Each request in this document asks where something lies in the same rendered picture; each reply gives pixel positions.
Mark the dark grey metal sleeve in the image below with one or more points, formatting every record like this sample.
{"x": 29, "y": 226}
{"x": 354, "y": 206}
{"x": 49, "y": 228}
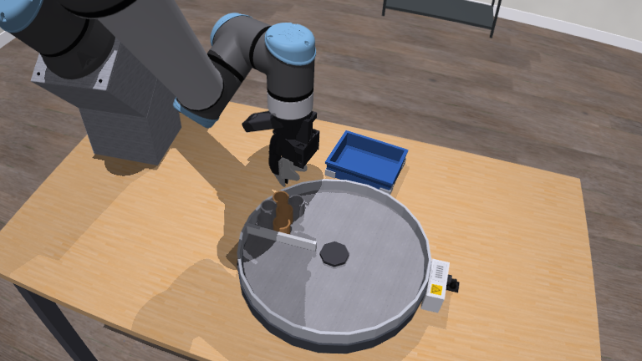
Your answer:
{"x": 265, "y": 220}
{"x": 269, "y": 206}
{"x": 297, "y": 203}

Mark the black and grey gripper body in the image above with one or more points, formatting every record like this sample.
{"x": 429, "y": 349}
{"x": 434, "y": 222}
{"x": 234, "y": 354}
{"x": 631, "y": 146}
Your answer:
{"x": 296, "y": 141}

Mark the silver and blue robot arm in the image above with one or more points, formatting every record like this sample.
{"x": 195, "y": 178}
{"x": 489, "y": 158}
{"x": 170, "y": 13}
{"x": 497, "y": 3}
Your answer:
{"x": 157, "y": 33}

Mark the blue crate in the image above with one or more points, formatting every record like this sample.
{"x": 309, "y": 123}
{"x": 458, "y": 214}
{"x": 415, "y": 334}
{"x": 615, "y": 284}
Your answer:
{"x": 365, "y": 160}

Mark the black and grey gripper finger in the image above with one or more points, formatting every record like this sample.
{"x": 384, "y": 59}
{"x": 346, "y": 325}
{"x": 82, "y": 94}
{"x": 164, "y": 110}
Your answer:
{"x": 296, "y": 169}
{"x": 281, "y": 167}

